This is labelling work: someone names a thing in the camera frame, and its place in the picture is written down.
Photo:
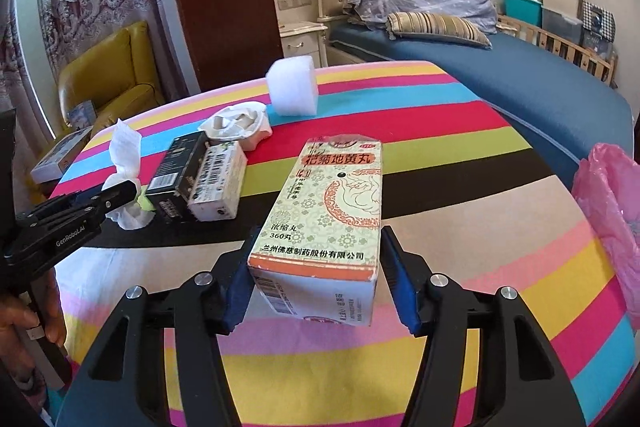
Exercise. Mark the houndstooth bag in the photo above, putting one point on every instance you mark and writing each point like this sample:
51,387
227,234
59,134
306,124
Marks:
598,21

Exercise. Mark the yellow leather armchair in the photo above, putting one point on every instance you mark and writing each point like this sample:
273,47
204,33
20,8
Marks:
118,76

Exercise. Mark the pink-lined trash bin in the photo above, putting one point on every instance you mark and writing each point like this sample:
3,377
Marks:
606,188

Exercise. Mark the person's left hand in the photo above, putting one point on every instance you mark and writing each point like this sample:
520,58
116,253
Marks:
15,314

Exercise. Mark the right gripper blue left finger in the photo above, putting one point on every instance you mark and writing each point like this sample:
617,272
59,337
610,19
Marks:
238,283

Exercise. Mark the white cup wrapper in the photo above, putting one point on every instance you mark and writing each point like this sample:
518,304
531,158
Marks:
246,123

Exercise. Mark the box on armchair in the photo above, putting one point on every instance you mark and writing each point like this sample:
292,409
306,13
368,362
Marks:
61,155

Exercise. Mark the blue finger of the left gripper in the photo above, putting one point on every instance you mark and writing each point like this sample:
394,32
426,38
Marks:
113,198
57,208

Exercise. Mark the white nightstand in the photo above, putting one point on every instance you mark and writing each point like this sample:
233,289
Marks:
305,38

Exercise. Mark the picture card on armchair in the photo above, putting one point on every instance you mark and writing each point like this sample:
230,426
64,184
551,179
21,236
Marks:
82,116

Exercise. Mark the teal storage bin lower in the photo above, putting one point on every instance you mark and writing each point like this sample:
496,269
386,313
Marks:
528,11

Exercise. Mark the white tissue paper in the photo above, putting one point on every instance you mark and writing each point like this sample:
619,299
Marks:
125,153

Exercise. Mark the beige storage bin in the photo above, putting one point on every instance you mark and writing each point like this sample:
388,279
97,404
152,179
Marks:
568,8

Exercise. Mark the black and white small box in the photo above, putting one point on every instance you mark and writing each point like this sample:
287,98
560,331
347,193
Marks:
198,179

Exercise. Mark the yellow medicine box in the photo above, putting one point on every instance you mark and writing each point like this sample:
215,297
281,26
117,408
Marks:
316,256

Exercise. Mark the wooden crib rail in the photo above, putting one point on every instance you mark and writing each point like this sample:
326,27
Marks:
585,59

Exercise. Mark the striped gold pillow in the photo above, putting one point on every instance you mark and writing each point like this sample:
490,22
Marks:
435,27

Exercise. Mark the green plastic wrapper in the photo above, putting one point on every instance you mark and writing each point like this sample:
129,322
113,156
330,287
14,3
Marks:
143,201

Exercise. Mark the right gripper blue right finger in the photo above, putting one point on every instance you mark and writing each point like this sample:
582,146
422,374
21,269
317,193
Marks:
403,289

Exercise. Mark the blue bed mattress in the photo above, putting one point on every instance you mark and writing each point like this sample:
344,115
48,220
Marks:
560,110

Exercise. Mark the rainbow striped tablecloth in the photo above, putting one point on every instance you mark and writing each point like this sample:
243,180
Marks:
404,146

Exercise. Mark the small white foam cube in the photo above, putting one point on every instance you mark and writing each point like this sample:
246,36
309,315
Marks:
293,87

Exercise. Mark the grey clear storage bin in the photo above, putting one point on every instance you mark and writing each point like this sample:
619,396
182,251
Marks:
568,28

